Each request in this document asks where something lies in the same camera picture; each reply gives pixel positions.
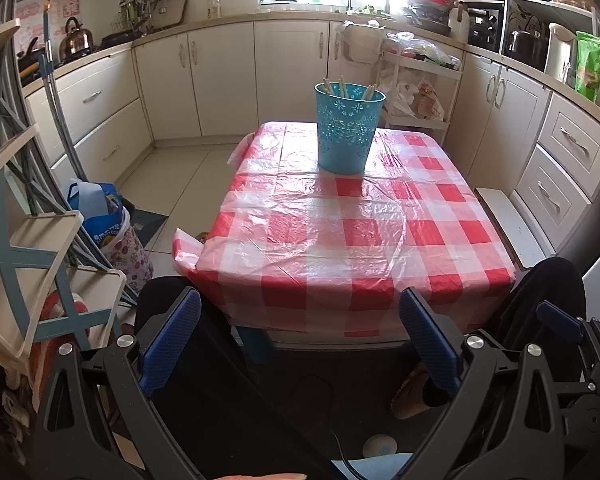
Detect black toaster oven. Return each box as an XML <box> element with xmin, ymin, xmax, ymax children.
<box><xmin>462</xmin><ymin>0</ymin><xmax>506</xmax><ymax>53</ymax></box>

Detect white plastic bag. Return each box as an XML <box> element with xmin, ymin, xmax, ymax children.
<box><xmin>380</xmin><ymin>67</ymin><xmax>416</xmax><ymax>116</ymax></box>

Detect clear bags of groceries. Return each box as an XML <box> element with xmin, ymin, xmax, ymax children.
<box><xmin>387</xmin><ymin>32</ymin><xmax>461</xmax><ymax>68</ymax></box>

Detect person's right leg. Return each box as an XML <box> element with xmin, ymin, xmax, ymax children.
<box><xmin>420</xmin><ymin>257</ymin><xmax>588</xmax><ymax>411</ymax></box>

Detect steel kettle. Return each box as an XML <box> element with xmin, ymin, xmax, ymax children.
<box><xmin>59</xmin><ymin>16</ymin><xmax>92</xmax><ymax>56</ymax></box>

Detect cream kitchen base cabinets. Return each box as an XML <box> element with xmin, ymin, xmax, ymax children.
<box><xmin>22</xmin><ymin>15</ymin><xmax>600</xmax><ymax>271</ymax></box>

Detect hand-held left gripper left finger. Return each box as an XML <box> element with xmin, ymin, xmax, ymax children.
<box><xmin>35</xmin><ymin>286</ymin><xmax>203</xmax><ymax>480</ymax></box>

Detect light blue cloth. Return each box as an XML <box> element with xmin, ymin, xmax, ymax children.
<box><xmin>332</xmin><ymin>452</ymin><xmax>413</xmax><ymax>480</ymax></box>

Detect beige and blue shelf rack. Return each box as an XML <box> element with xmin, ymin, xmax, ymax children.
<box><xmin>0</xmin><ymin>19</ymin><xmax>141</xmax><ymax>391</ymax></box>

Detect white rolling cart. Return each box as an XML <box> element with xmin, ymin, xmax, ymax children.
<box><xmin>380</xmin><ymin>50</ymin><xmax>463</xmax><ymax>133</ymax></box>

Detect stack of pans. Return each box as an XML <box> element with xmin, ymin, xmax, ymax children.
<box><xmin>405</xmin><ymin>0</ymin><xmax>453</xmax><ymax>36</ymax></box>

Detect red towel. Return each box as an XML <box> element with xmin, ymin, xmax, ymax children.
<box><xmin>30</xmin><ymin>290</ymin><xmax>101</xmax><ymax>401</ymax></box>

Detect pink wall posters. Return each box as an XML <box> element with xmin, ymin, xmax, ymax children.
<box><xmin>15</xmin><ymin>0</ymin><xmax>83</xmax><ymax>36</ymax></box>

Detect dark hanging tray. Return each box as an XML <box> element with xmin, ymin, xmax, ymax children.
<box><xmin>152</xmin><ymin>0</ymin><xmax>190</xmax><ymax>28</ymax></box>

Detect white hanging waste bin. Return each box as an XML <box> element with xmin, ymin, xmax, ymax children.
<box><xmin>341</xmin><ymin>21</ymin><xmax>383</xmax><ymax>63</ymax></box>

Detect white round object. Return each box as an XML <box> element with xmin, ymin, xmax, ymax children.
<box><xmin>362</xmin><ymin>434</ymin><xmax>398</xmax><ymax>458</ymax></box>

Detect dark door mat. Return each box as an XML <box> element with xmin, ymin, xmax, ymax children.
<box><xmin>130</xmin><ymin>207</ymin><xmax>170</xmax><ymax>248</ymax></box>

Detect grey folded tube rack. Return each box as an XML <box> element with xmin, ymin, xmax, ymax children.
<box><xmin>0</xmin><ymin>0</ymin><xmax>146</xmax><ymax>306</ymax></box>

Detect blue handled mop pole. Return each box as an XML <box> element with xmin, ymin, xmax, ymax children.
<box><xmin>39</xmin><ymin>0</ymin><xmax>88</xmax><ymax>183</ymax></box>

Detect black cooking pot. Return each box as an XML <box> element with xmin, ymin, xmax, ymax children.
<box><xmin>505</xmin><ymin>30</ymin><xmax>543</xmax><ymax>66</ymax></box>

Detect white electric water boiler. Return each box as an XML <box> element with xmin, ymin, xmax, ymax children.
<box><xmin>545</xmin><ymin>22</ymin><xmax>578</xmax><ymax>83</ymax></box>

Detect black wok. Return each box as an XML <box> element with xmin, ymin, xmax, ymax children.
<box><xmin>101</xmin><ymin>30</ymin><xmax>143</xmax><ymax>46</ymax></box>

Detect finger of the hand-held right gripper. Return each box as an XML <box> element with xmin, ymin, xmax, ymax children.
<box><xmin>536</xmin><ymin>300</ymin><xmax>600</xmax><ymax>391</ymax></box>

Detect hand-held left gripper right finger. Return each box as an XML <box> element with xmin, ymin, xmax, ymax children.
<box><xmin>399</xmin><ymin>287</ymin><xmax>571</xmax><ymax>480</ymax></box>

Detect white cutting board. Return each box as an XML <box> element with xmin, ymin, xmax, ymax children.
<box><xmin>447</xmin><ymin>5</ymin><xmax>471</xmax><ymax>43</ymax></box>

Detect brown slipper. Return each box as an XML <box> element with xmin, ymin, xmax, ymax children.
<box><xmin>390</xmin><ymin>365</ymin><xmax>448</xmax><ymax>421</ymax></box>

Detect floral fabric bag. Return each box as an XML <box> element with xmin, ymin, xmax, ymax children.
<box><xmin>102</xmin><ymin>207</ymin><xmax>155</xmax><ymax>293</ymax></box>

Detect white low bench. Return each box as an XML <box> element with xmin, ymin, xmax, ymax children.
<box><xmin>475</xmin><ymin>187</ymin><xmax>543</xmax><ymax>268</ymax></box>

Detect printed plastic bag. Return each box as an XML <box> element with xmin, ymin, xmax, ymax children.
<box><xmin>411</xmin><ymin>80</ymin><xmax>446</xmax><ymax>121</ymax></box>

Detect white countertop shelf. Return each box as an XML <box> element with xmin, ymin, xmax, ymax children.
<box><xmin>500</xmin><ymin>0</ymin><xmax>598</xmax><ymax>76</ymax></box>

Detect pile of wooden chopsticks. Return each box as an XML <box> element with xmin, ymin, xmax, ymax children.
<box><xmin>321</xmin><ymin>75</ymin><xmax>378</xmax><ymax>101</ymax></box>

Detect green snack packet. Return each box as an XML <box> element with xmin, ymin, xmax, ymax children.
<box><xmin>574</xmin><ymin>31</ymin><xmax>600</xmax><ymax>103</ymax></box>

